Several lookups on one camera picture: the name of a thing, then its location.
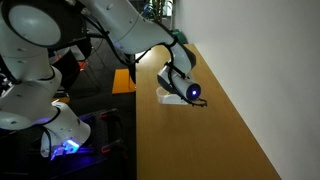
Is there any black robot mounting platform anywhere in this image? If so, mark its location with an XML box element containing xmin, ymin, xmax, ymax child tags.
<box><xmin>0</xmin><ymin>108</ymin><xmax>138</xmax><ymax>180</ymax></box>

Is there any black office chair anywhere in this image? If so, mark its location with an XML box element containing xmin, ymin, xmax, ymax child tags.
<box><xmin>49</xmin><ymin>46</ymin><xmax>101</xmax><ymax>93</ymax></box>

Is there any green bin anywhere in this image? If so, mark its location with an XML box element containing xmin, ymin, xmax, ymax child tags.
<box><xmin>169</xmin><ymin>28</ymin><xmax>188</xmax><ymax>45</ymax></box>

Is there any green potted plant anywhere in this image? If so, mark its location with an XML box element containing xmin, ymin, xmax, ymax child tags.
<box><xmin>139</xmin><ymin>0</ymin><xmax>175</xmax><ymax>24</ymax></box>

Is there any translucent plastic cup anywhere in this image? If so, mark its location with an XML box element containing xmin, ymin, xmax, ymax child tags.
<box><xmin>155</xmin><ymin>87</ymin><xmax>188</xmax><ymax>106</ymax></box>

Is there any red black clamp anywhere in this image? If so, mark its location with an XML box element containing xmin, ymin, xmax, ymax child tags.
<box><xmin>101</xmin><ymin>139</ymin><xmax>126</xmax><ymax>155</ymax></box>
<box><xmin>99</xmin><ymin>109</ymin><xmax>124</xmax><ymax>125</ymax></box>

